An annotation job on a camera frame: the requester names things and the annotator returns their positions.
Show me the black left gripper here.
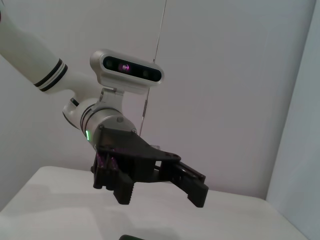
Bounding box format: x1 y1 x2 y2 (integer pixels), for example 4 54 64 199
92 125 183 205

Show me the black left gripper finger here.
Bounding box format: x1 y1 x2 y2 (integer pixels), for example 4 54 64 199
159 160 210 209

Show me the silver camera mount bracket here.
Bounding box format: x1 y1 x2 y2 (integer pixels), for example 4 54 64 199
98 86 125 111

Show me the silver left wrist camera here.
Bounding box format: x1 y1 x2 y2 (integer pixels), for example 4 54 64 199
89 49 165 95

